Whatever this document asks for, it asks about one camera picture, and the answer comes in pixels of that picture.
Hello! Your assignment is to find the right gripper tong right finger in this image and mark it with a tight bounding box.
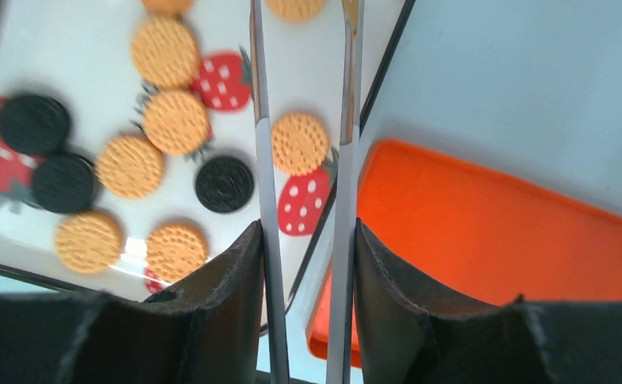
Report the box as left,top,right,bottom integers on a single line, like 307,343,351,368
326,0,364,383

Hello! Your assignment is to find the strawberry print serving tray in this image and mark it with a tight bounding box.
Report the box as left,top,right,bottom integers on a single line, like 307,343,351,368
0,0,418,336

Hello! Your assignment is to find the orange box lid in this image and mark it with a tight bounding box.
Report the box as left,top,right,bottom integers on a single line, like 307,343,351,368
305,138,622,370

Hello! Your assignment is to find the black sandwich cookie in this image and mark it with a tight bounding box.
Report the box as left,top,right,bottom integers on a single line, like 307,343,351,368
194,155,255,214
0,94,71,156
31,153,98,214

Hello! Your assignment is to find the swirl tan cookie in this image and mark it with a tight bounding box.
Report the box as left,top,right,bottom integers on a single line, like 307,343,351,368
141,0,194,16

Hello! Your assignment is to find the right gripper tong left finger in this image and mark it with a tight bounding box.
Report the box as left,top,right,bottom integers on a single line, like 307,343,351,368
250,1,291,383

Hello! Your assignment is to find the round tan biscuit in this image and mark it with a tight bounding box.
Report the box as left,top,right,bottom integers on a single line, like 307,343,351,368
146,222,209,283
142,90,211,155
94,134,165,199
54,211,124,274
271,113,330,176
130,16,200,89
265,0,327,23

